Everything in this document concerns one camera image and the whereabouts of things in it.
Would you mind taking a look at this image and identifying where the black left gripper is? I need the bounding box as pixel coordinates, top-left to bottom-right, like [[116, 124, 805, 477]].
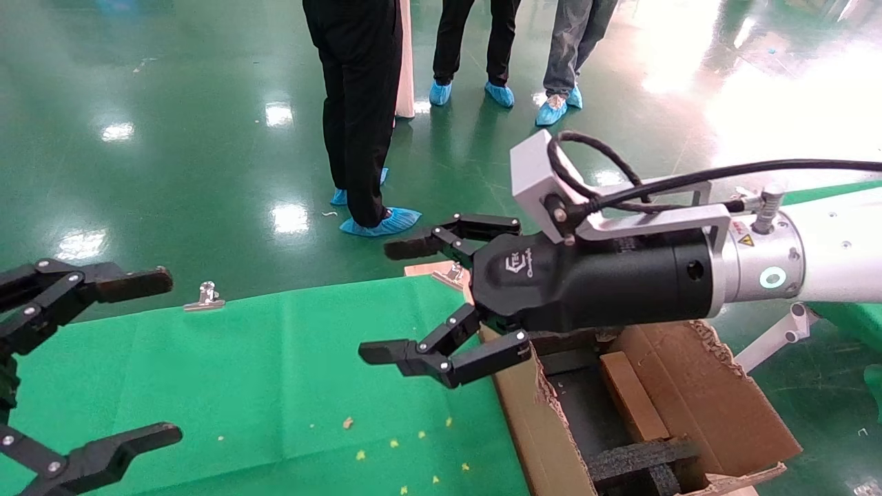
[[0, 258, 184, 496]]

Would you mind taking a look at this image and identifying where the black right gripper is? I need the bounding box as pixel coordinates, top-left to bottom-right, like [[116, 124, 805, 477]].
[[358, 214, 717, 390]]

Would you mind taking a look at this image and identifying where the small brown cardboard box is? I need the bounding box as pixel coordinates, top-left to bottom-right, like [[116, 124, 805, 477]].
[[598, 350, 670, 443]]

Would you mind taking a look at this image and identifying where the large open brown carton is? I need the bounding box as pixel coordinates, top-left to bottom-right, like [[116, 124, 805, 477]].
[[479, 320, 803, 496]]

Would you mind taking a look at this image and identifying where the silver binder clip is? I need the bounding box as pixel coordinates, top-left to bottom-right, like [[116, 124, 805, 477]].
[[432, 263, 466, 290], [183, 281, 226, 313]]

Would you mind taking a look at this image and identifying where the green felt table cloth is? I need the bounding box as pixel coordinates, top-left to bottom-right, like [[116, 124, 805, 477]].
[[0, 276, 531, 496]]

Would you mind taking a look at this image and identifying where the person in black trousers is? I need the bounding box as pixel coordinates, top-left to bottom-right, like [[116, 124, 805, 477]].
[[301, 0, 404, 228], [433, 0, 521, 87]]

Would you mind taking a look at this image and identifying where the beige upright board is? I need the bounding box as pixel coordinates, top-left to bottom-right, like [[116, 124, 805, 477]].
[[395, 0, 416, 119]]

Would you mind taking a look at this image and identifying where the black foam insert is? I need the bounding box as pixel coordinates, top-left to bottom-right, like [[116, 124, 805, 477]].
[[586, 435, 710, 496]]

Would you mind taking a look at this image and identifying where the person in grey jeans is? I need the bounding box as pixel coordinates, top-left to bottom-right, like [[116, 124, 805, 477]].
[[543, 0, 619, 97]]

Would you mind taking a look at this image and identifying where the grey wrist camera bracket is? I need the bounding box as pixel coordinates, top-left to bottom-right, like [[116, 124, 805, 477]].
[[510, 130, 732, 247]]

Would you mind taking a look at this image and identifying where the white metal bracket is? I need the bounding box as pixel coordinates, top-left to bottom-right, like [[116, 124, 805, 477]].
[[734, 302, 821, 374]]

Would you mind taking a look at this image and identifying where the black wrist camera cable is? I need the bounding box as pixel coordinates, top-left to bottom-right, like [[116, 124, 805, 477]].
[[548, 131, 882, 216]]

